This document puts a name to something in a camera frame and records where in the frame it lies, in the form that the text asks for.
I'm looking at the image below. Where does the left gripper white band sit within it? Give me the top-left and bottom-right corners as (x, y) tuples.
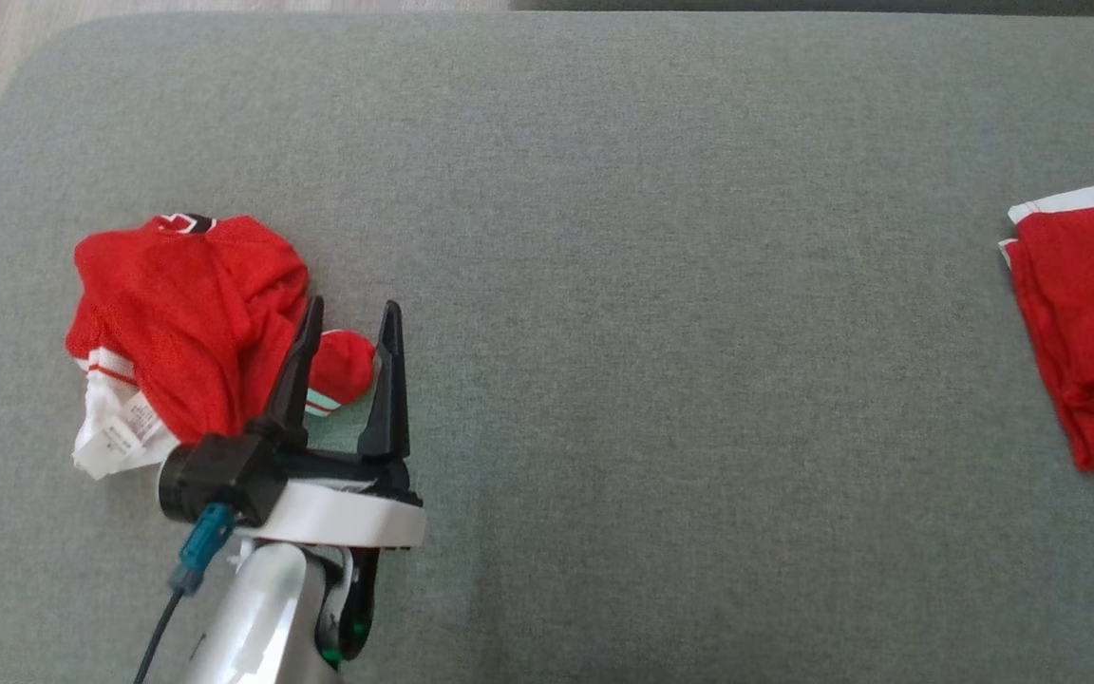
(234, 296), (427, 550)

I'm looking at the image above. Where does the red Bulls 23 jersey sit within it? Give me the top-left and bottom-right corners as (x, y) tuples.
(65, 213), (380, 481)

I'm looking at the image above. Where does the large grey sofa ottoman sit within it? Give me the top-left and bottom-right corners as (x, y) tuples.
(0, 11), (1094, 684)

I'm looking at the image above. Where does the left cable teal connector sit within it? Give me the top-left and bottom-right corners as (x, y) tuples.
(133, 503), (237, 684)

